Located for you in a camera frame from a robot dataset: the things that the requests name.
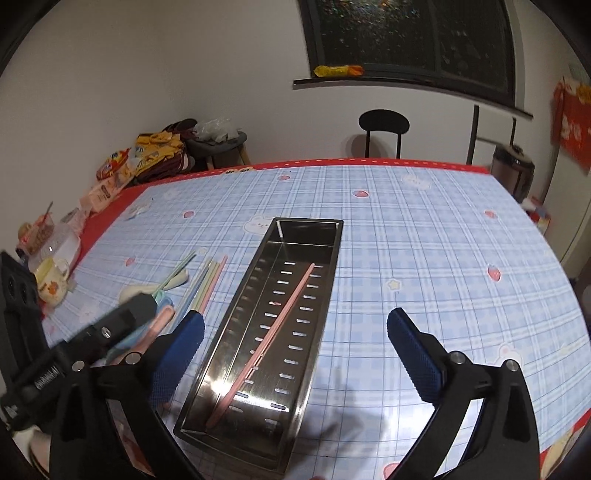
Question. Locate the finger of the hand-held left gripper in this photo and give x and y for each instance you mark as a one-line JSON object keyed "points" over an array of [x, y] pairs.
{"points": [[134, 311]]}

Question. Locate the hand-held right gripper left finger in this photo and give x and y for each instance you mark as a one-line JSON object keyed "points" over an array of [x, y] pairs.
{"points": [[180, 355]]}

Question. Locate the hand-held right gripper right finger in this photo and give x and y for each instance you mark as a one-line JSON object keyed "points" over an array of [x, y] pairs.
{"points": [[415, 355]]}

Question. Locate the beige spoon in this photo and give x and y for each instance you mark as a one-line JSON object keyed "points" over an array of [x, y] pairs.
{"points": [[134, 293]]}

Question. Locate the pink spoon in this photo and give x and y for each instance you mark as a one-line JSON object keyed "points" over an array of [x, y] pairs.
{"points": [[161, 319]]}

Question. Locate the blue spoon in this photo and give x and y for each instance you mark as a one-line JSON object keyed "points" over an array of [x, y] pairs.
{"points": [[162, 302]]}

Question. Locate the green spoon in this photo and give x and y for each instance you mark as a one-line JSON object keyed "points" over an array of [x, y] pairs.
{"points": [[178, 271]]}

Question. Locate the green chopstick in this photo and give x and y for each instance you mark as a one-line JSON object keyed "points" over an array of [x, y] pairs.
{"points": [[200, 285]]}

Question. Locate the beige chopstick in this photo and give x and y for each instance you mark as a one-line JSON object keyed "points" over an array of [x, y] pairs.
{"points": [[207, 284]]}

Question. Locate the pink chopstick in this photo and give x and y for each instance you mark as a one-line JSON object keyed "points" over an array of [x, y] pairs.
{"points": [[277, 318], [216, 279]]}

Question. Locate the stainless steel utensil tray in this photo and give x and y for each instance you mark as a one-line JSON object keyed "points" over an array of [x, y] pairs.
{"points": [[318, 258]]}

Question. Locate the person's left hand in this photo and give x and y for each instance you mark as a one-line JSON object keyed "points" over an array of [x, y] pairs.
{"points": [[36, 445]]}

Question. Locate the cream mug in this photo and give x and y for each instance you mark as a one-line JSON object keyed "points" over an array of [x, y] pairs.
{"points": [[53, 281]]}

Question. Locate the white plastic container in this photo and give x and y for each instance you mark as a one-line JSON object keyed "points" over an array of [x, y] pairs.
{"points": [[62, 244]]}

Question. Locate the small white packet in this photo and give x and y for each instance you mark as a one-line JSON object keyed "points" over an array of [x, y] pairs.
{"points": [[138, 210]]}

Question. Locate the clear plastic container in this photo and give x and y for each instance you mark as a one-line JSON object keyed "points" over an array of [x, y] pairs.
{"points": [[74, 220]]}

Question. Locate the blue plaid tablecloth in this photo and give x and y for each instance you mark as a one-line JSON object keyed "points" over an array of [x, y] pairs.
{"points": [[415, 240]]}

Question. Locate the glass jar with spoon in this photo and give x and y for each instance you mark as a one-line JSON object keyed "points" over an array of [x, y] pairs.
{"points": [[37, 233]]}

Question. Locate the orange snack bag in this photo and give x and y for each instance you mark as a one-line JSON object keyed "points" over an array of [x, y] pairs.
{"points": [[113, 164]]}

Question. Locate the yellow snack bags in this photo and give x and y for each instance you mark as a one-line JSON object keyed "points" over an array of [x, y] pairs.
{"points": [[157, 147]]}

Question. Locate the colourful small box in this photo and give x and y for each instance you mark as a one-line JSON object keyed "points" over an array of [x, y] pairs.
{"points": [[539, 216]]}

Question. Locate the dark red cloth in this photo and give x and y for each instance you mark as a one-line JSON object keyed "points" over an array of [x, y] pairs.
{"points": [[178, 127]]}

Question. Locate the clear plastic bags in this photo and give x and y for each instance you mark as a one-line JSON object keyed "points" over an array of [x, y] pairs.
{"points": [[214, 128]]}

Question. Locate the grey round appliance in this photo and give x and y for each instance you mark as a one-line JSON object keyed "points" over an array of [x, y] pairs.
{"points": [[512, 173]]}

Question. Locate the black chair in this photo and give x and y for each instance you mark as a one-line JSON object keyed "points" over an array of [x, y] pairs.
{"points": [[383, 121]]}

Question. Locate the black windowsill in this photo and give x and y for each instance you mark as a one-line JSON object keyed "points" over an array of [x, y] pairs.
{"points": [[415, 87]]}

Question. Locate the yellow snack packet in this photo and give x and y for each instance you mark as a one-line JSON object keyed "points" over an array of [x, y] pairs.
{"points": [[337, 70]]}

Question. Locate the dark window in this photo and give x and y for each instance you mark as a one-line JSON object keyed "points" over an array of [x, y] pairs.
{"points": [[406, 37]]}

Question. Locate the black metal frame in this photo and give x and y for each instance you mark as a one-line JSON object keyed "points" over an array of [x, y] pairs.
{"points": [[474, 134]]}

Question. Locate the red wall hanging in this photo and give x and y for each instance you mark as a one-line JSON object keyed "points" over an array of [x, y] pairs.
{"points": [[575, 124]]}

